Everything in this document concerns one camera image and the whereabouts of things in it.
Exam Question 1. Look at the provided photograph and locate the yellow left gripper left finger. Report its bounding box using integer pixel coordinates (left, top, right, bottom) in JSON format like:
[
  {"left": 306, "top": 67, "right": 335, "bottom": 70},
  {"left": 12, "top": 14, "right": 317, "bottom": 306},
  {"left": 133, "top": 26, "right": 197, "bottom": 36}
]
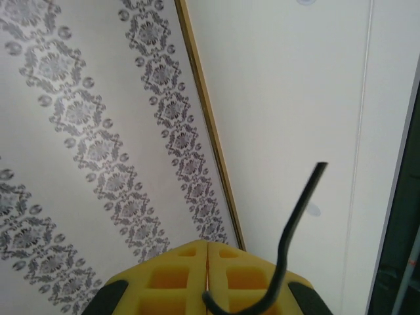
[{"left": 80, "top": 239, "right": 209, "bottom": 315}]

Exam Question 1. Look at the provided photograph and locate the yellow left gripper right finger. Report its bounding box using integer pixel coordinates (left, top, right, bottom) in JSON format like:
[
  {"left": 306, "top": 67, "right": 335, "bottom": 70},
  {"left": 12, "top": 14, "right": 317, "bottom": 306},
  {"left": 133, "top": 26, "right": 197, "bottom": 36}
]
[{"left": 207, "top": 241, "right": 334, "bottom": 315}]

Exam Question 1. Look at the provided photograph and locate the thin black cable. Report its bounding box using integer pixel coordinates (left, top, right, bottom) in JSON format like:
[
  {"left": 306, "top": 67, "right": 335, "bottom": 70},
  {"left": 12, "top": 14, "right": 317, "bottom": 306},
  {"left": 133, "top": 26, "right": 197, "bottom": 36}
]
[{"left": 201, "top": 161, "right": 329, "bottom": 315}]

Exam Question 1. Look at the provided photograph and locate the dark window pane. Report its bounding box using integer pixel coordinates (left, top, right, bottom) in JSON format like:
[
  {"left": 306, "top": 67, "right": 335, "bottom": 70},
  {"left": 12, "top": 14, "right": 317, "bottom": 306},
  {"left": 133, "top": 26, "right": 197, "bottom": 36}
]
[{"left": 366, "top": 55, "right": 420, "bottom": 315}]

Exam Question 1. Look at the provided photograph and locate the gold wall trim strip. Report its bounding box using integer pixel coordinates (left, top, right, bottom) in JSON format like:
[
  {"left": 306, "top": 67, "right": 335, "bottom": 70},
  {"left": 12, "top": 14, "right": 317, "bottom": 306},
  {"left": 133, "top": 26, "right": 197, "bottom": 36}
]
[{"left": 173, "top": 0, "right": 247, "bottom": 253}]

